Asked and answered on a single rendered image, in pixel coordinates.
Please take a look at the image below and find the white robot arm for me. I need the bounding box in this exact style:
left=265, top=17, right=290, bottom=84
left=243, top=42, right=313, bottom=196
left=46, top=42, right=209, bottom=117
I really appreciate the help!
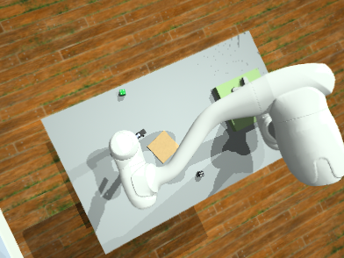
left=109, top=63, right=344, bottom=210

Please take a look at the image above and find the tan rectangular mat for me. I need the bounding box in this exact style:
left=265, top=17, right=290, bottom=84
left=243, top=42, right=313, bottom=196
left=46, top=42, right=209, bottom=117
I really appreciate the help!
left=147, top=131, right=179, bottom=163

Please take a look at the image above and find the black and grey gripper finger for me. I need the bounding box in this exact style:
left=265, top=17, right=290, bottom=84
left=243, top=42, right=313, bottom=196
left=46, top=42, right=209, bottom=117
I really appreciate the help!
left=135, top=129, right=147, bottom=139

